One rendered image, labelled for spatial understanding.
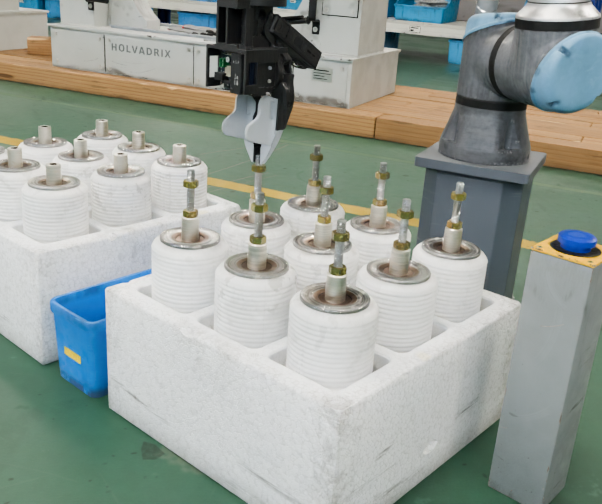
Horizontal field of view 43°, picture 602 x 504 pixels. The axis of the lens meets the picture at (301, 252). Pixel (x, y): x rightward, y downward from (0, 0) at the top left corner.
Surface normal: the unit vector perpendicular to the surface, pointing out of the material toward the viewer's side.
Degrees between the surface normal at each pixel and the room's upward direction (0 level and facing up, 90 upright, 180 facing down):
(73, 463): 0
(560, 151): 90
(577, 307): 90
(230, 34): 90
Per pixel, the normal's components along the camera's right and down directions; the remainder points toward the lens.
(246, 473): -0.67, 0.22
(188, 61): -0.43, 0.30
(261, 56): 0.74, 0.29
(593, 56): 0.36, 0.47
